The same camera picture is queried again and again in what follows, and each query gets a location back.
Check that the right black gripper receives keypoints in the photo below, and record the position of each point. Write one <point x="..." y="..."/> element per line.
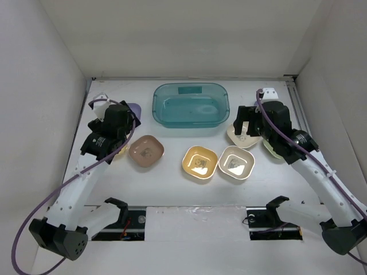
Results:
<point x="246" y="113"/>

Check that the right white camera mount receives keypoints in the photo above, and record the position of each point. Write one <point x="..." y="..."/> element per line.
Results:
<point x="268" y="94"/>

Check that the light green square plate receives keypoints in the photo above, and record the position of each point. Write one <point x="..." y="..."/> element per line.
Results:
<point x="271" y="150"/>

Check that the brown square plate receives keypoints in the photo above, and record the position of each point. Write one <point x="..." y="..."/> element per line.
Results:
<point x="146" y="151"/>

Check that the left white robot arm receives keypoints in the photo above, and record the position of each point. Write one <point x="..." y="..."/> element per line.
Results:
<point x="65" y="229"/>

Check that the cream square plate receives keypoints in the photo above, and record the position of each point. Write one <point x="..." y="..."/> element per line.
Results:
<point x="243" y="140"/>
<point x="236" y="162"/>

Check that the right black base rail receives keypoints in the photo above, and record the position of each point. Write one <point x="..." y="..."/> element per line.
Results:
<point x="262" y="227"/>

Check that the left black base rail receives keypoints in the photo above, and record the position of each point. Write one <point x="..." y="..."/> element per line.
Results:
<point x="133" y="228"/>

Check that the cream square plate front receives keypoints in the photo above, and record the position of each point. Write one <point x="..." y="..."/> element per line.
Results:
<point x="236" y="162"/>

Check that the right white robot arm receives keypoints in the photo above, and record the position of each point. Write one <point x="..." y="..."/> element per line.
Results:
<point x="342" y="224"/>

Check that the teal plastic bin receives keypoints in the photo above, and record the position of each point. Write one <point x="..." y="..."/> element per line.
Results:
<point x="190" y="105"/>

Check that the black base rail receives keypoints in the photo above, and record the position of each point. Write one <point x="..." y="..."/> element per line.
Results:
<point x="133" y="228"/>
<point x="262" y="227"/>

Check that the yellow square plate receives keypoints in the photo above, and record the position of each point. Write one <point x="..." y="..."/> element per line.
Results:
<point x="200" y="162"/>

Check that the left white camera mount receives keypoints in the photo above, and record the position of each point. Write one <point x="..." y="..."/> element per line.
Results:
<point x="100" y="104"/>

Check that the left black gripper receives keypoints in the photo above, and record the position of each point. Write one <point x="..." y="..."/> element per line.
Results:
<point x="97" y="125"/>

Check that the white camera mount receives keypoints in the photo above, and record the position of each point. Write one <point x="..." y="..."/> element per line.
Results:
<point x="268" y="94"/>
<point x="100" y="104"/>

